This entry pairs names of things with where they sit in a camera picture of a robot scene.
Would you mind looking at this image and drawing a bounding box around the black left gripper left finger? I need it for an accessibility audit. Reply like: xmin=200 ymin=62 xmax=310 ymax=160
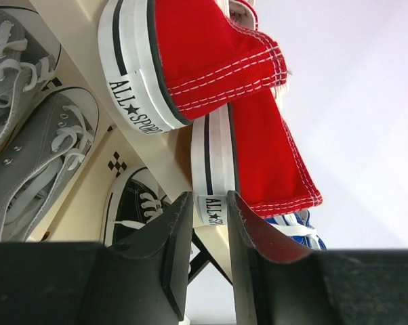
xmin=0 ymin=192 xmax=193 ymax=324

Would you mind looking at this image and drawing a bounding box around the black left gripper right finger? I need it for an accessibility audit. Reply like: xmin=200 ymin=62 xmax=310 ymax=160
xmin=227 ymin=192 xmax=408 ymax=324

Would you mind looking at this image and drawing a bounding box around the blue sneaker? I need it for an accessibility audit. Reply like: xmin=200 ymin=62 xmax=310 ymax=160
xmin=265 ymin=209 xmax=327 ymax=251

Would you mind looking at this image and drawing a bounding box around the black sneaker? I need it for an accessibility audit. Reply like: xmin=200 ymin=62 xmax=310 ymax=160
xmin=100 ymin=166 xmax=171 ymax=246

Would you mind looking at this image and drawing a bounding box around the red sneaker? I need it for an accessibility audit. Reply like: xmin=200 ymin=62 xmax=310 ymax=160
xmin=98 ymin=1 xmax=288 ymax=135
xmin=190 ymin=89 xmax=323 ymax=225

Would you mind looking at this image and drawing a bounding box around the grey sneaker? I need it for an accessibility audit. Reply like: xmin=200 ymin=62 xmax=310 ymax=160
xmin=0 ymin=87 xmax=99 ymax=242
xmin=0 ymin=5 xmax=61 ymax=151

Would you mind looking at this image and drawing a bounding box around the beige black shoe shelf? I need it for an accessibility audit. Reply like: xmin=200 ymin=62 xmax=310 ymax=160
xmin=24 ymin=0 xmax=239 ymax=322

